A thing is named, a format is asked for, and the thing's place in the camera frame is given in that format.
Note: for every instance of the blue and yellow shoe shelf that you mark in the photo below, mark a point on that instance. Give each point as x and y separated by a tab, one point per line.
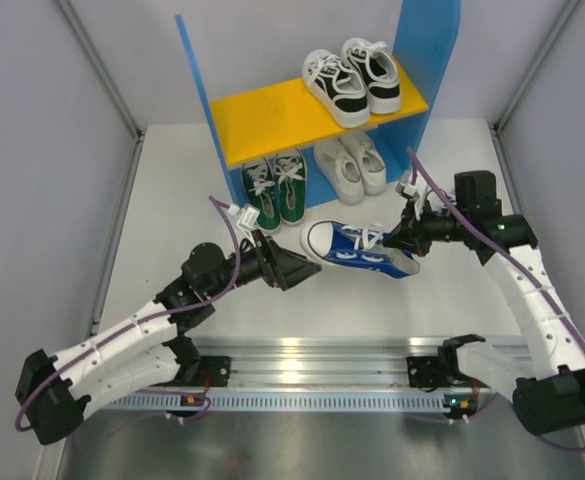
265	121

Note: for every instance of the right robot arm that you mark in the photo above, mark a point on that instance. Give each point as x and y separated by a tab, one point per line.
549	394

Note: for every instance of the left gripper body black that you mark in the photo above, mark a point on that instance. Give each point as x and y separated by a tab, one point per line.
258	261

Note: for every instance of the black white sneaker left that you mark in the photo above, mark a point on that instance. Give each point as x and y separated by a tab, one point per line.
338	87

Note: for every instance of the aluminium mounting rail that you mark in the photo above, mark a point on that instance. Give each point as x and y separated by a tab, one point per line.
331	354

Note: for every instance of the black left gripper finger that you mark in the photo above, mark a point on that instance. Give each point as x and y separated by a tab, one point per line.
290	265
291	280

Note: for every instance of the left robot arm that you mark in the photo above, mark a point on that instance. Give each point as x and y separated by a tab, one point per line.
58	392

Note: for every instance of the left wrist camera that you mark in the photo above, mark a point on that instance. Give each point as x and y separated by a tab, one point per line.
245	218

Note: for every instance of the aluminium frame post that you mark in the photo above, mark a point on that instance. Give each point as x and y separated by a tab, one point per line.
98	67
559	24

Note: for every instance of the black white sneaker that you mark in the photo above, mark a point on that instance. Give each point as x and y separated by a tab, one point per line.
338	87
378	72

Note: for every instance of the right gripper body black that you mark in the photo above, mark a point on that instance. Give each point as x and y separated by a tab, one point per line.
432	227

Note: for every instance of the slotted cable duct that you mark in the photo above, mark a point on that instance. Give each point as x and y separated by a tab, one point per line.
226	401

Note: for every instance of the black white sneaker right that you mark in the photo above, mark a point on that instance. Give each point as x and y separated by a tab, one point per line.
378	72

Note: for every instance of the left aluminium frame post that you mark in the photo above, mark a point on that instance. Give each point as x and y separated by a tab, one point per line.
98	67

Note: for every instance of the green sneaker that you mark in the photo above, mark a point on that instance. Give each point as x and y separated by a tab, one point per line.
259	185
290	171

